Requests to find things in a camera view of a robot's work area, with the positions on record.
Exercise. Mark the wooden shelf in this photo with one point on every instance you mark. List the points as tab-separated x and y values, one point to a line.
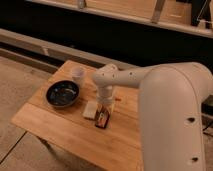
169	14

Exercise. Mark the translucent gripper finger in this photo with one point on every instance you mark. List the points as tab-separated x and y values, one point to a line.
111	109
99	108

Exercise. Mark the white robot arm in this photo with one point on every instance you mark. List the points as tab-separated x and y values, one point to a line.
169	107

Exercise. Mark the white sponge block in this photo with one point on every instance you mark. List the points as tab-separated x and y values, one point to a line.
90	110

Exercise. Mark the dark ceramic bowl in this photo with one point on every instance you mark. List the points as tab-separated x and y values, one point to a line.
62	93

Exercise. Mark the wooden table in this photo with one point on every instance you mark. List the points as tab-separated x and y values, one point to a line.
115	148

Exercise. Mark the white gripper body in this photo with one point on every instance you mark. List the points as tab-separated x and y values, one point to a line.
105	95

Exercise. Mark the white ceramic cup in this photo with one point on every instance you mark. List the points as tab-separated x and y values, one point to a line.
78	73

